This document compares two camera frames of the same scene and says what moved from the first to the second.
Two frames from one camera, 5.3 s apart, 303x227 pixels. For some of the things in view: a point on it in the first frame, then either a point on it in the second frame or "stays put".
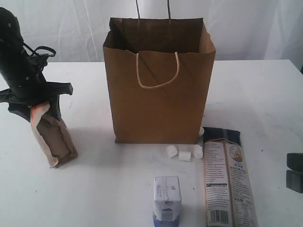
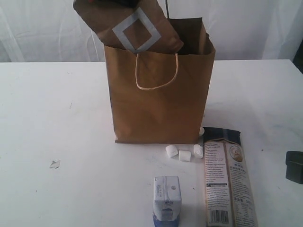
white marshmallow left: [172, 151] stays put
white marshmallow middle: [184, 156] stays put
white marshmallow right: [198, 151] stays put
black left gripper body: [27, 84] → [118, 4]
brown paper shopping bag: [160, 72] stays put
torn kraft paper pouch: [51, 135] → [145, 28]
